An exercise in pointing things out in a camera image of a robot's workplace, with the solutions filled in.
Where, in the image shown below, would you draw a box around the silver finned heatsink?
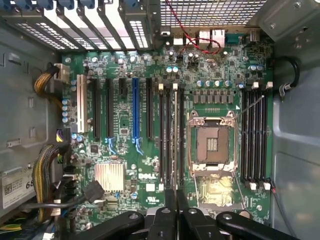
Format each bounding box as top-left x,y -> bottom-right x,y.
94,162 -> 126,194

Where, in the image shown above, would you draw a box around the black wire with connector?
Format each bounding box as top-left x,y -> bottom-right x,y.
21,179 -> 106,211

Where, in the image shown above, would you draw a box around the silver power supply unit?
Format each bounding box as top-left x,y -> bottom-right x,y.
0,19 -> 63,218

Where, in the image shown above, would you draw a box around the CPU socket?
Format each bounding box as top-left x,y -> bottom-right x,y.
187,109 -> 239,179

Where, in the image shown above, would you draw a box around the yellow black power wire bundle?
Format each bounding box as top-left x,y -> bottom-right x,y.
31,143 -> 67,225

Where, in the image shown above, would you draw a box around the open black PC case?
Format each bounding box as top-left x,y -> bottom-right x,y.
0,0 -> 320,240

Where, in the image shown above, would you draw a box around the long black expansion slot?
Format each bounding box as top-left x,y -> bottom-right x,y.
145,77 -> 154,140
105,78 -> 117,155
90,76 -> 101,141

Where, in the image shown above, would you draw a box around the white expansion slot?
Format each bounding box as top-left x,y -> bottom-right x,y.
76,73 -> 88,134

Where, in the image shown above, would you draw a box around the green Dell motherboard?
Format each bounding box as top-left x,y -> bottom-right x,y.
61,32 -> 275,226

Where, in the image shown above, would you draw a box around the short looped black wire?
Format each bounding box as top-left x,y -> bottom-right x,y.
273,56 -> 301,101

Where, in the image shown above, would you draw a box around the short black expansion slot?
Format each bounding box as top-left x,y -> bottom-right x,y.
118,78 -> 127,99

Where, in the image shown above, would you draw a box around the red black twisted wire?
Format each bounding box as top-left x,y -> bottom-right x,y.
164,0 -> 225,55

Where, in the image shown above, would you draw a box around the yellow wires with white connector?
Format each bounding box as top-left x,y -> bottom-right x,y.
33,62 -> 71,110

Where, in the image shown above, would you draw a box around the blue expansion slot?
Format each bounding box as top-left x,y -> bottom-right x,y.
131,77 -> 145,156

